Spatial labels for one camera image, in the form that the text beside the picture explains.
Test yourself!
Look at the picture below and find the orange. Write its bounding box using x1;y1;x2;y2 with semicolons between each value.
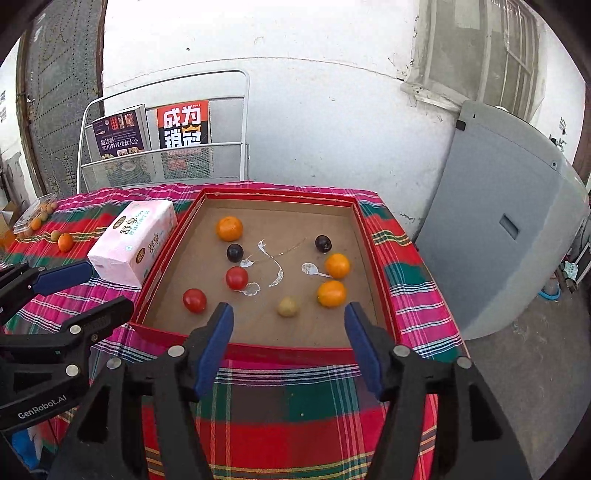
57;232;74;253
215;216;243;242
317;280;348;308
325;253;351;280

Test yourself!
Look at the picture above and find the large red tomato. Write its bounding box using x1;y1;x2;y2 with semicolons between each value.
182;288;207;314

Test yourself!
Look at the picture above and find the small red tomato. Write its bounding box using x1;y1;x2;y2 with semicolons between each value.
225;266;249;291

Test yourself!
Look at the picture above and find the dark plum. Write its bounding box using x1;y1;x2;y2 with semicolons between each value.
226;243;245;263
315;234;332;254

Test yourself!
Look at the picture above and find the yellow-green round fruit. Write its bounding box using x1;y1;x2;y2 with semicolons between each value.
276;296;300;318

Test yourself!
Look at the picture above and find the clear plastic fruit container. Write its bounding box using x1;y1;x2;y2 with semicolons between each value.
12;193;57;235

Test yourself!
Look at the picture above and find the cardboard box on shelf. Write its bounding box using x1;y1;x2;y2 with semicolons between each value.
0;201;22;253

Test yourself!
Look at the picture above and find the pink tissue pack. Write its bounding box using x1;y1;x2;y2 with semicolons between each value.
87;200;177;288

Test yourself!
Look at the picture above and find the plaid tablecloth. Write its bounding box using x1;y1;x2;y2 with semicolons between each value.
4;184;466;479

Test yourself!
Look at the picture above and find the dark blue cookbook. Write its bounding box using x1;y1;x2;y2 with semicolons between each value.
87;104;151;186

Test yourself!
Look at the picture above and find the studded metal door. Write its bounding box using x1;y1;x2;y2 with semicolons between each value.
16;0;107;198

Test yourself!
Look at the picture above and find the red black white book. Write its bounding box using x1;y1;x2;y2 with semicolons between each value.
156;100;211;180

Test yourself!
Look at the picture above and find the white metal magazine rack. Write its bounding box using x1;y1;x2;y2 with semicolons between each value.
76;68;250;193

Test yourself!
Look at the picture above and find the grey plastic cabinet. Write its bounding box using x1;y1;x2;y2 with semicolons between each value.
416;101;589;340

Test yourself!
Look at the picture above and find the red cardboard box tray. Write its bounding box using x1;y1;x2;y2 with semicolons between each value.
130;187;396;365

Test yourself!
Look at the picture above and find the window with metal bars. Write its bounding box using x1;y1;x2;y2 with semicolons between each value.
403;0;540;121

